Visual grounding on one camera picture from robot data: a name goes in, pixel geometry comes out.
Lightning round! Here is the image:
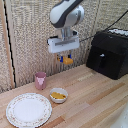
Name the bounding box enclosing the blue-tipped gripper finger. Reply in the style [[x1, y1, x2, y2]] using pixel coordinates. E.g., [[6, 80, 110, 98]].
[[56, 53, 64, 63], [67, 52, 73, 60]]

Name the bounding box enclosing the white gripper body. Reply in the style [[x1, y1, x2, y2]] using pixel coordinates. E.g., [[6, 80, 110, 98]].
[[47, 30, 81, 55]]

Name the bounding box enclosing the golden bread piece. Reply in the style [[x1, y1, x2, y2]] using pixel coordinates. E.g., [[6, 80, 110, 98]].
[[62, 57, 74, 66]]

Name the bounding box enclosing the white floral-rimmed plate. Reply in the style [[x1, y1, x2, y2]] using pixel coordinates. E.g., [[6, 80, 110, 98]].
[[5, 92, 53, 128]]

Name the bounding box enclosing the pink cup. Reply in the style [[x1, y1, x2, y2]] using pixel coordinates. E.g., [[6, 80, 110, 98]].
[[34, 71, 48, 91]]

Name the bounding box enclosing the small white bowl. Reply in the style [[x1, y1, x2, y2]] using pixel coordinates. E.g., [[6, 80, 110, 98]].
[[49, 87, 69, 104]]

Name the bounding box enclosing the yellow food in bowl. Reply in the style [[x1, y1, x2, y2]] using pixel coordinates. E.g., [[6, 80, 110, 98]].
[[50, 92, 67, 101]]

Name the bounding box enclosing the black toaster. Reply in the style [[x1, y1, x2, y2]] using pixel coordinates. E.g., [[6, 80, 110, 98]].
[[85, 28, 128, 81]]

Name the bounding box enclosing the black cable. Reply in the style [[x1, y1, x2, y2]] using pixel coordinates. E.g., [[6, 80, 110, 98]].
[[79, 9, 128, 42]]

